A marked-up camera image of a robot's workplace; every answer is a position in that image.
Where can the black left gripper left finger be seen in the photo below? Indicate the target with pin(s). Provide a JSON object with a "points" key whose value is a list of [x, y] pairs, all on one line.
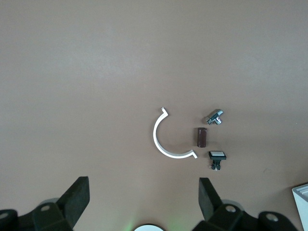
{"points": [[74, 199]]}

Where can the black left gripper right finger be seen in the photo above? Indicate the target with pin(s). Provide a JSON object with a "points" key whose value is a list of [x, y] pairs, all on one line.
{"points": [[208, 199]]}

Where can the white drawer cabinet housing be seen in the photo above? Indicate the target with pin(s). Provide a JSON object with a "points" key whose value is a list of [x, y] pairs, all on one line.
{"points": [[302, 211]]}

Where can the dark brown rectangular block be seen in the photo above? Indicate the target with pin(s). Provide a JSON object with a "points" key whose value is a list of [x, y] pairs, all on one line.
{"points": [[200, 137]]}

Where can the chrome metal fitting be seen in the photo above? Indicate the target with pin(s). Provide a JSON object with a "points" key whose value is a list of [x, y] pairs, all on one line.
{"points": [[214, 116]]}

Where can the black switch with white cap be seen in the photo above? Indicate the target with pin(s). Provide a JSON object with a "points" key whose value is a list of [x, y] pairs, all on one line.
{"points": [[217, 155]]}

